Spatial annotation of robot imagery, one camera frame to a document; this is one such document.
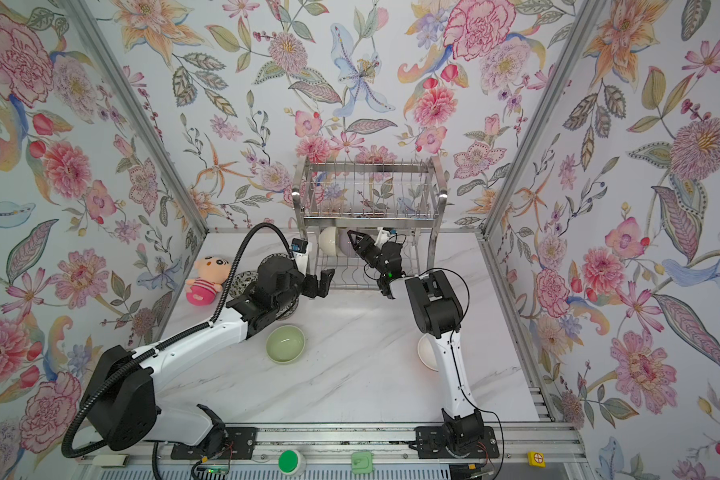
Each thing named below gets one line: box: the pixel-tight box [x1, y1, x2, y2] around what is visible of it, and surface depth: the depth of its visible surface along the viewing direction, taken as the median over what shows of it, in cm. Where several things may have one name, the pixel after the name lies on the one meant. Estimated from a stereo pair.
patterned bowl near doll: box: [229, 270, 259, 298], surface depth 103 cm
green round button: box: [278, 449, 306, 475], surface depth 65 cm
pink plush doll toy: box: [185, 256, 232, 307], surface depth 102 cm
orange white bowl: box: [417, 333, 439, 372], surface depth 84 cm
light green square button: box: [351, 451, 373, 474], surface depth 72 cm
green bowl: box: [265, 324, 306, 365], surface depth 88 cm
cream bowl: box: [318, 226, 337, 256], surface depth 106 cm
